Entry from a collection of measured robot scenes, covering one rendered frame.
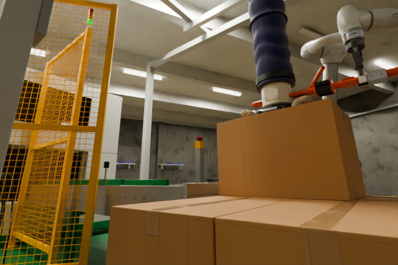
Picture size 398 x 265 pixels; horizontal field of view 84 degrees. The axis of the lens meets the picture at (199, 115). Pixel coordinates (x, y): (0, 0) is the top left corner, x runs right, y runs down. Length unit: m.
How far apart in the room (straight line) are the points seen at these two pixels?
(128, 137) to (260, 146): 11.64
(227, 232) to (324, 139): 0.65
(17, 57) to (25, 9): 0.31
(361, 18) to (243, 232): 1.20
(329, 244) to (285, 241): 0.07
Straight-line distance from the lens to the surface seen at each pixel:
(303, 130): 1.06
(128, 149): 12.47
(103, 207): 1.75
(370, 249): 0.43
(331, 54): 1.94
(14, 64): 1.58
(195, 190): 1.20
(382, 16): 1.47
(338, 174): 1.01
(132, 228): 0.72
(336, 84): 1.29
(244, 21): 3.97
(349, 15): 1.42
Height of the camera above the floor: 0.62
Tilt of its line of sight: 17 degrees up
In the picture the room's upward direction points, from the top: 1 degrees counter-clockwise
